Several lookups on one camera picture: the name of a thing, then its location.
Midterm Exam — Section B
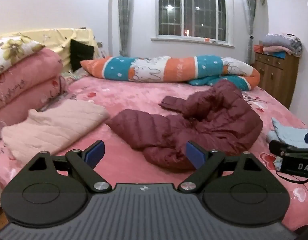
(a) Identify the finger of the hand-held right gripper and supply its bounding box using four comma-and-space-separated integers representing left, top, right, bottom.
269, 140, 308, 157

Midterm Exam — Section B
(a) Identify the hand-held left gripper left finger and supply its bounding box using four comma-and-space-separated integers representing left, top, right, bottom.
25, 140, 113, 194

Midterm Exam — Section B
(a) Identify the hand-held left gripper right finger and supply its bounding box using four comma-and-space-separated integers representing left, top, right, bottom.
178, 141, 265, 194

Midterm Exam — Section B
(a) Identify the maroon down jacket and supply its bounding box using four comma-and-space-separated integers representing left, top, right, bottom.
105, 79, 264, 173

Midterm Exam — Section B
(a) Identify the light blue garment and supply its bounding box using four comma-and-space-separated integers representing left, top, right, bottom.
266, 117, 308, 170

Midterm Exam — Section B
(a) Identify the folded light pink quilted garment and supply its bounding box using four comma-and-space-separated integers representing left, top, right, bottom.
1, 99, 110, 162

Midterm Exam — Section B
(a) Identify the pink bed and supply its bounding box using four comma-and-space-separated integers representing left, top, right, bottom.
0, 76, 308, 233

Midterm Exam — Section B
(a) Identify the wooden cabinet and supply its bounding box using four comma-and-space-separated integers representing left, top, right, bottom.
254, 51, 300, 109

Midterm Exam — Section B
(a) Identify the rolled rabbit print blanket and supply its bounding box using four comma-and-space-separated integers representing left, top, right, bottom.
80, 55, 260, 91

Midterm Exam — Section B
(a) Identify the folded pink blanket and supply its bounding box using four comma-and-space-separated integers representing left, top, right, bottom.
262, 45, 287, 54

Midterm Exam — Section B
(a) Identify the black cloth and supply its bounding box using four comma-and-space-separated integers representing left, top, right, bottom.
70, 39, 94, 71

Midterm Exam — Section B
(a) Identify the folded pink quilt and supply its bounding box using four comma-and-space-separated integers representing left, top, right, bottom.
0, 48, 70, 125

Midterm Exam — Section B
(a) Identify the yellow headboard cover cloth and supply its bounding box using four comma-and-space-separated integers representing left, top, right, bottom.
0, 27, 97, 67

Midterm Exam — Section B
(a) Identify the grey checked curtain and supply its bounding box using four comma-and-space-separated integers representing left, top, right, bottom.
242, 0, 257, 64
118, 0, 132, 57

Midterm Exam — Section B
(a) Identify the floral pillow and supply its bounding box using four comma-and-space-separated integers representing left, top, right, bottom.
0, 35, 46, 76

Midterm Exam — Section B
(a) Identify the barred window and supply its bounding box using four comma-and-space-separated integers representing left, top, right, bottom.
151, 0, 235, 48

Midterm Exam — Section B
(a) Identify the black strap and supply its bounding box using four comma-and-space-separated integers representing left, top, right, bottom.
276, 169, 308, 184

